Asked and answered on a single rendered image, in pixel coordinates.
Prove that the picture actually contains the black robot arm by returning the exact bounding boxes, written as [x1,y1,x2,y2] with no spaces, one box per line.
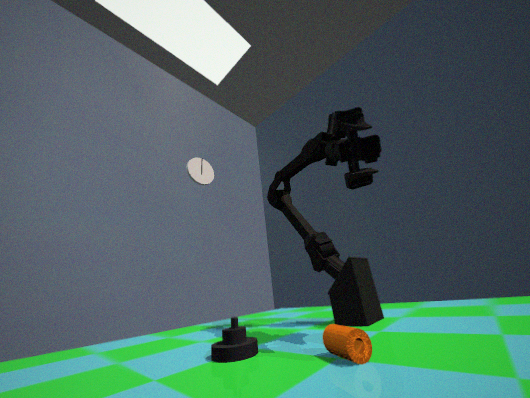
[267,111,382,280]

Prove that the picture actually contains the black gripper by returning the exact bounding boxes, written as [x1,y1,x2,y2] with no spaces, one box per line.
[331,107,379,190]

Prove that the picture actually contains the orange cylindrical knob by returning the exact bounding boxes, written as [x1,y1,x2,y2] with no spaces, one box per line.
[323,324,372,365]

